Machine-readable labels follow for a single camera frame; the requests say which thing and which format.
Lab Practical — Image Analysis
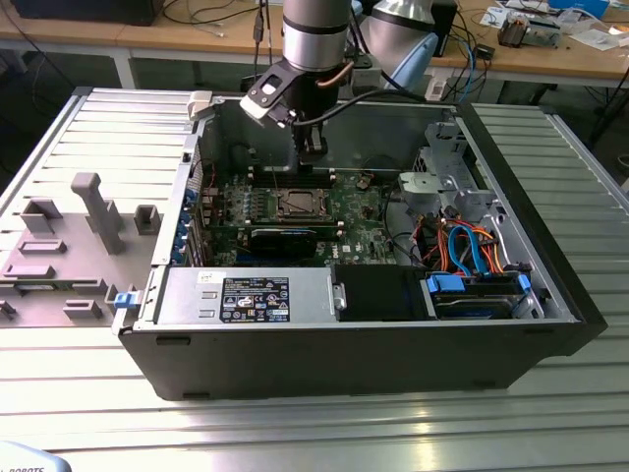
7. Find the metal socket cover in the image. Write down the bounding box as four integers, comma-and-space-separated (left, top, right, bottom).
274, 187, 328, 218

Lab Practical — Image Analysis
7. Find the CPU socket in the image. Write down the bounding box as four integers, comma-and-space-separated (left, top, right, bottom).
272, 186, 329, 219

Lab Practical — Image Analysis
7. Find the black plastic bay cover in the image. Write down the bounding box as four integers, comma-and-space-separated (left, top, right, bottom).
331, 265, 429, 324

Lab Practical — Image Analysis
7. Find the copper CPU cooler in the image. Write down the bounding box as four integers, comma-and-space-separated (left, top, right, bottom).
498, 14, 532, 49

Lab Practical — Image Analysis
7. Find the gray case latch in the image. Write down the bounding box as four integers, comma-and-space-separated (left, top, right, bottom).
188, 90, 217, 122

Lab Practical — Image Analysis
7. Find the green motherboard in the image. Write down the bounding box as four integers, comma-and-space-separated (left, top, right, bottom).
199, 169, 409, 269

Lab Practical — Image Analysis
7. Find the black graphics card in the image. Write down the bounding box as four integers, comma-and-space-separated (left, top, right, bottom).
248, 225, 320, 261

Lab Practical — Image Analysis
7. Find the black upright box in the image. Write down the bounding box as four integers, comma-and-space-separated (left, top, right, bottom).
434, 0, 458, 58

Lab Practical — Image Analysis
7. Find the silver metal drive cage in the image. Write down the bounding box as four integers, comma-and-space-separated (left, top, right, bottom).
397, 120, 495, 217

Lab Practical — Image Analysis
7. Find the silver power supply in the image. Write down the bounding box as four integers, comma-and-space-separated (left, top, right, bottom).
155, 266, 335, 326

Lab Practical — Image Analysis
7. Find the black computer box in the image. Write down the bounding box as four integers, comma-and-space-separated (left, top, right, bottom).
9, 0, 158, 27

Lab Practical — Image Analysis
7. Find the wooden desk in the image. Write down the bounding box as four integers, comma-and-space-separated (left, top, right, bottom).
0, 0, 629, 92

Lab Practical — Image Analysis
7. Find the hard disk in blue carrier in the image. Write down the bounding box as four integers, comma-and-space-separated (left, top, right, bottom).
425, 274, 532, 321

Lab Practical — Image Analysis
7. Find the black PC case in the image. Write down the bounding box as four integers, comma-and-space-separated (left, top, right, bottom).
111, 90, 608, 402

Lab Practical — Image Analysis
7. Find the blue case latch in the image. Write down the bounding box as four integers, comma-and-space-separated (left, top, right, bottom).
112, 290, 142, 311

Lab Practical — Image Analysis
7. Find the gray parts rack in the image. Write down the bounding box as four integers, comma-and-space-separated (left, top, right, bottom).
0, 171, 163, 328

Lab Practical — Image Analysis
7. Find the blue cardboard box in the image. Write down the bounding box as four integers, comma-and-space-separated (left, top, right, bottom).
547, 0, 613, 16

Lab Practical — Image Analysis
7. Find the white plastic bag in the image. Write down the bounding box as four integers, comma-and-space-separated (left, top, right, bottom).
572, 28, 628, 51

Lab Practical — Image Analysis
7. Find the black camera cable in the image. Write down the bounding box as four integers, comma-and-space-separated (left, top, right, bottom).
292, 86, 429, 127

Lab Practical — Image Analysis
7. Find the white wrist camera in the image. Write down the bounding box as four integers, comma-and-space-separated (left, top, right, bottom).
239, 61, 301, 129

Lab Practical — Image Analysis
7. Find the black power cable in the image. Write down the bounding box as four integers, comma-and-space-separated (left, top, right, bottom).
380, 181, 429, 269

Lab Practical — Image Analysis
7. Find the orange power wire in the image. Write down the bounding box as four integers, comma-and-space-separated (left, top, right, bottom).
474, 228, 520, 276
412, 213, 451, 271

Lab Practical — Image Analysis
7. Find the blue flat wire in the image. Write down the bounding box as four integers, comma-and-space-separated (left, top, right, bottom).
464, 224, 492, 276
446, 223, 476, 276

